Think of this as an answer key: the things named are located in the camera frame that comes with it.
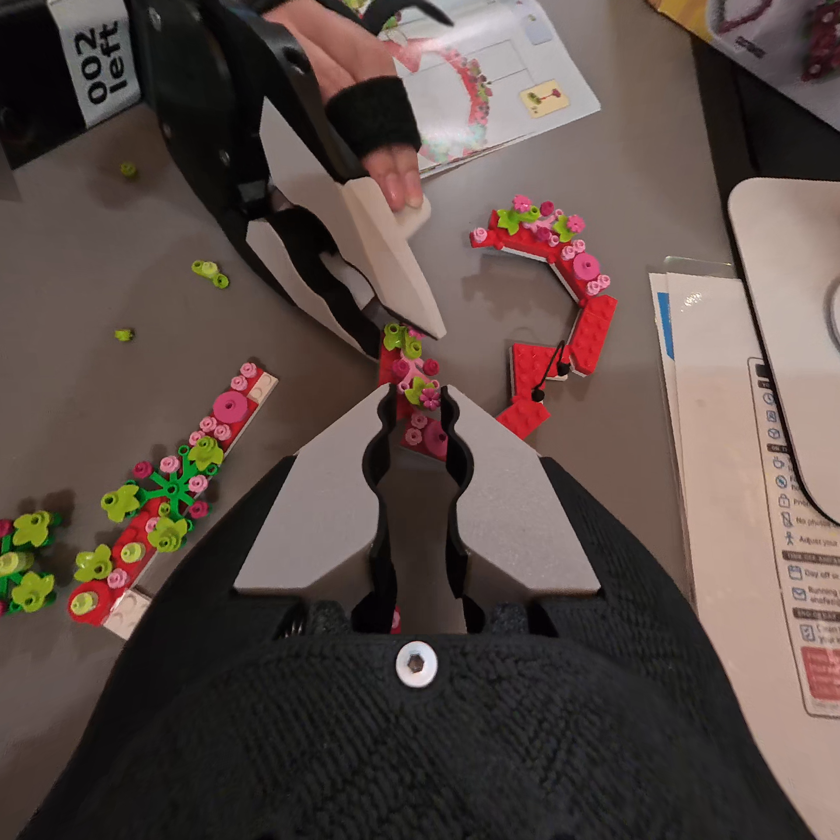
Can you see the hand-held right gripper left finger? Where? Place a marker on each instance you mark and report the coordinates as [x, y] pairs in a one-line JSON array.
[[315, 525]]

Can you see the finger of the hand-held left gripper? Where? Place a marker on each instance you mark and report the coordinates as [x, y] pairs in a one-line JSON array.
[[387, 262], [269, 253]]

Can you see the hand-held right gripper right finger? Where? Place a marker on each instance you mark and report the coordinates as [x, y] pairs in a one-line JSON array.
[[525, 525]]

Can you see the short red flowered lego arc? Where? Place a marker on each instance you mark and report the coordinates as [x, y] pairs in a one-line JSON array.
[[407, 367]]

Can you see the small red flowered lego segment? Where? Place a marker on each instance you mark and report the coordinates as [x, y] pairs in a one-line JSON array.
[[396, 620]]

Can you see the lime double flower lego piece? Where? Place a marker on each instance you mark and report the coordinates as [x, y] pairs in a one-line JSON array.
[[205, 268]]

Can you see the long flowered lego strip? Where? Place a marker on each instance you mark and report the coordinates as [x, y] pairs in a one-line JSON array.
[[226, 407]]

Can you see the lego instruction booklet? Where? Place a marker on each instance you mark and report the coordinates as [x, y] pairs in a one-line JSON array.
[[512, 65]]

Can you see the bent flowered lego strip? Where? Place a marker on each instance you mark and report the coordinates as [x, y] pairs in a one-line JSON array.
[[33, 531]]

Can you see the yellow lego set box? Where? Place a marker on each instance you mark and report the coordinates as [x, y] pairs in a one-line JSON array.
[[774, 59]]

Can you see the person's left hand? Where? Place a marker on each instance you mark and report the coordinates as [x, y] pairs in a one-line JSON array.
[[348, 59]]

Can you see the printed instruction sheet in sleeve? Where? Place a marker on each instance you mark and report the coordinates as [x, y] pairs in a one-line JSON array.
[[722, 459]]

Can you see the white paper with blue stripe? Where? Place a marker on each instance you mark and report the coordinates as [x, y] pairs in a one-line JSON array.
[[666, 328]]

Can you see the white rounded board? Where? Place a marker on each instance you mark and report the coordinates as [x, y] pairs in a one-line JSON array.
[[787, 295]]

